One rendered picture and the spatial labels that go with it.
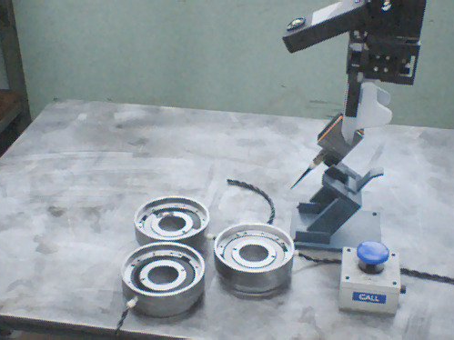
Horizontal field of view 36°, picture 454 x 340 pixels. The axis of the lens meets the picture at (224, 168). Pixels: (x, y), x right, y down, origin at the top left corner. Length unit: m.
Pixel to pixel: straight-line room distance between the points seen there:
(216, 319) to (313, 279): 0.15
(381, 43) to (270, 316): 0.36
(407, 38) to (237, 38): 1.68
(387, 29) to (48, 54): 2.01
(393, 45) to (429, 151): 0.43
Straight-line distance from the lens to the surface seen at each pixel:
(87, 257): 0.99
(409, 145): 1.28
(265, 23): 2.49
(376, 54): 0.87
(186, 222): 1.00
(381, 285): 0.88
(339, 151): 0.95
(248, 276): 0.89
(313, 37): 0.88
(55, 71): 2.78
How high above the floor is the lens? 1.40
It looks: 31 degrees down
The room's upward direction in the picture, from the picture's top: straight up
